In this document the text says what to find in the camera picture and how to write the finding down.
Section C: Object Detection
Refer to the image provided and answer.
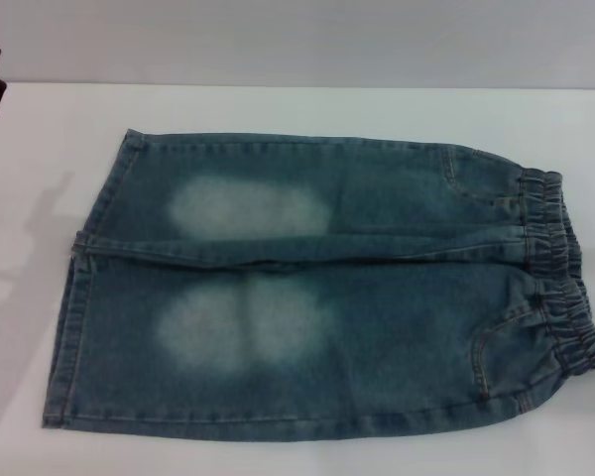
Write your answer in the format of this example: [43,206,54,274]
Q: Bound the blue denim shorts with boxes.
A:
[40,128,595,445]

